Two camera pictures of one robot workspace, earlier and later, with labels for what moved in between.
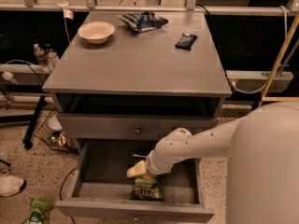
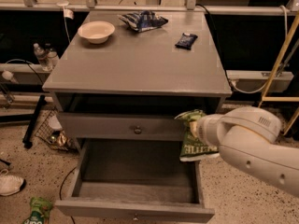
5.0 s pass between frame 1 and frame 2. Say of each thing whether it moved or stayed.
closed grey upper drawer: stayed
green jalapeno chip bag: moved
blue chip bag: stayed
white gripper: moved
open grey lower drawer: stayed
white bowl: stayed
